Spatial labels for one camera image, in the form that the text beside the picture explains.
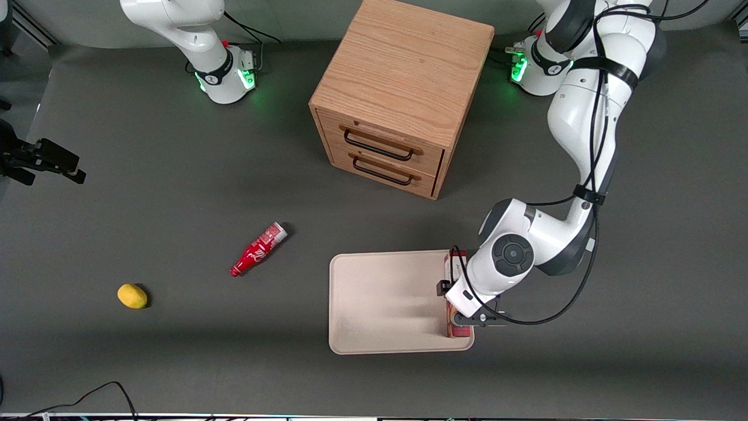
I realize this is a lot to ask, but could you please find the red plaid cookie box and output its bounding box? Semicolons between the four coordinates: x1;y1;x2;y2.
442;250;473;339

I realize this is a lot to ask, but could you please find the cream plastic tray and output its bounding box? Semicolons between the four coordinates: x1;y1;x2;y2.
328;250;475;356

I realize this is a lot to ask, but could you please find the red soda bottle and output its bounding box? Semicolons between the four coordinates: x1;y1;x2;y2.
229;222;289;278

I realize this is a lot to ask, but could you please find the wooden drawer cabinet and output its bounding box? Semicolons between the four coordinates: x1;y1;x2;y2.
309;0;496;201

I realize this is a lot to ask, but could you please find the yellow lemon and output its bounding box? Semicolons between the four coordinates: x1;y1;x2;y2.
117;284;148;309

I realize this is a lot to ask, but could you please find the black device on stand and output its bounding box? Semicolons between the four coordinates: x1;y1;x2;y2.
0;117;87;187

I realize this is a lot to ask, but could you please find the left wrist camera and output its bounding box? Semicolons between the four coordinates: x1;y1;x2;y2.
453;297;510;327

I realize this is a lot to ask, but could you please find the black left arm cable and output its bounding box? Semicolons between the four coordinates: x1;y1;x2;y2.
449;0;711;326

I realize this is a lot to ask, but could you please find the wooden drawer with short handle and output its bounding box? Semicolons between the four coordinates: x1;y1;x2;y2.
328;145;440;198

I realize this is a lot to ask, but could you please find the wooden drawer with long handle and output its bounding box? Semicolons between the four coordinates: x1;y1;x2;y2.
317;109;445;177

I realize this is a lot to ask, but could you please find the short black drawer handle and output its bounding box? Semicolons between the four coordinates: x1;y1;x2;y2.
352;156;414;187

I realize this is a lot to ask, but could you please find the long black drawer handle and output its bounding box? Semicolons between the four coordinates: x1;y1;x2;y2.
342;129;417;162

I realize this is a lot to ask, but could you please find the base connector cable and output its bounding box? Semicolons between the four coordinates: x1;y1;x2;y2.
490;46;527;66

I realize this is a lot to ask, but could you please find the black right arm base cable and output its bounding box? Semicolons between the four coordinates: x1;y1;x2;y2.
224;11;282;72

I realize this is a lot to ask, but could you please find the thin black table cable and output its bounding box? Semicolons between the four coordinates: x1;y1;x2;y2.
20;381;138;421

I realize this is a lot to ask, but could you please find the black metal rail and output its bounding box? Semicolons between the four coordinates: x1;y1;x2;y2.
11;0;59;49

